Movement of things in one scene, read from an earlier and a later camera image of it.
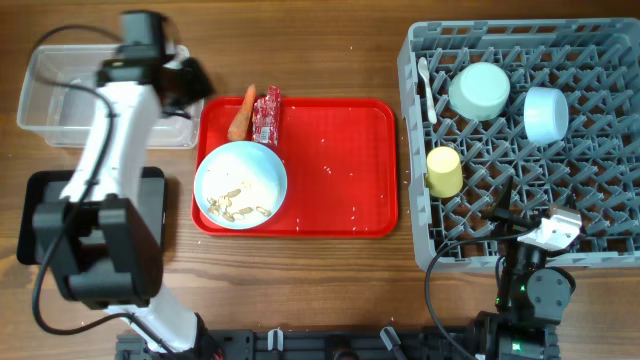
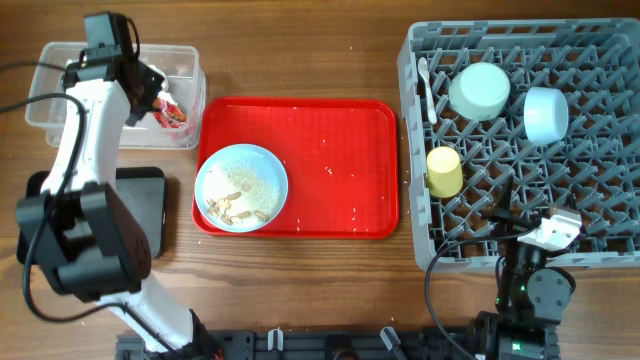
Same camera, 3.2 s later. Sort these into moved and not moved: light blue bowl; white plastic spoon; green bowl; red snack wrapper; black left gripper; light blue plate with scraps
Moved: black left gripper; red snack wrapper
Not moved: light blue plate with scraps; light blue bowl; green bowl; white plastic spoon
